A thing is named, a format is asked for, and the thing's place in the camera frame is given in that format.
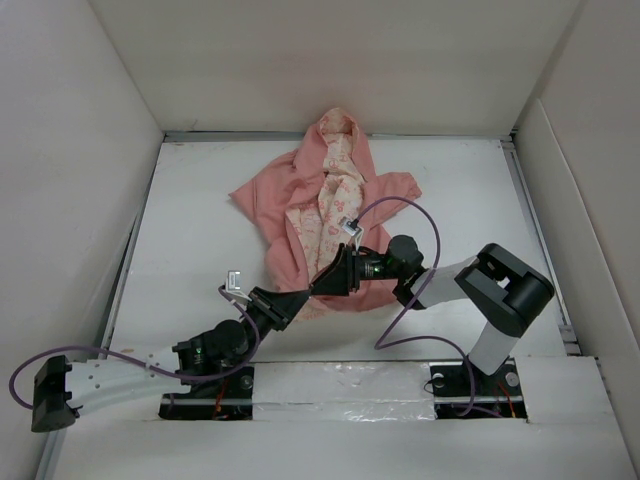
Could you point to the pink hooded jacket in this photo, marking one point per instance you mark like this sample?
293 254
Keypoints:
298 200

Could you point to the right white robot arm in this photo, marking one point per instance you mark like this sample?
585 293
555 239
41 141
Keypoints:
508 292

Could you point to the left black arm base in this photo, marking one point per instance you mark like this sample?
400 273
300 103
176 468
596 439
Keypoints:
229 399

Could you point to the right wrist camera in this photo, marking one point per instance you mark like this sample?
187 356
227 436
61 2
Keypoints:
352 228

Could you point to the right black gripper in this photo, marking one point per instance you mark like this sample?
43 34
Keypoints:
342 277

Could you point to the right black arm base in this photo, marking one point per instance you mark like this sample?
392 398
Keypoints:
461 393

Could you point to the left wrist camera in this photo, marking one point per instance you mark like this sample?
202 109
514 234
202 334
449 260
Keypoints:
233 286

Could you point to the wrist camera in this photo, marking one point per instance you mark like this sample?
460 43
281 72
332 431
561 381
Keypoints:
233 286
352 228

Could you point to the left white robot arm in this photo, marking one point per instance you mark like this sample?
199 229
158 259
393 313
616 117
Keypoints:
77 380

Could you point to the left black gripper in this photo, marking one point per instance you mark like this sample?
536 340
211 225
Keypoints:
269 303

